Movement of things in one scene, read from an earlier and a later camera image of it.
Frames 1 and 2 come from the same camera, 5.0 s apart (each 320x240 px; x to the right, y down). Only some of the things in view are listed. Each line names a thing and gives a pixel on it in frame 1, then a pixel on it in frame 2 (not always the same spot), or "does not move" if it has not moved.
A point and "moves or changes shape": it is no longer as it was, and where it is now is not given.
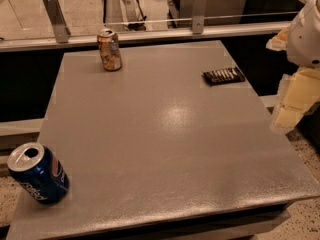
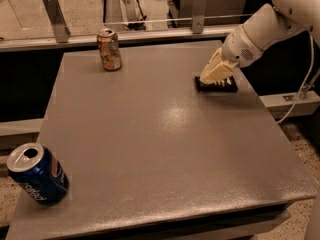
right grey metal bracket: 200,8 does not move
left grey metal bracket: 55,12 does not move
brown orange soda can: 110,49 does not move
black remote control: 223,76 moves or changes shape
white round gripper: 306,39 -> 239,49
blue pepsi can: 37,170 does not move
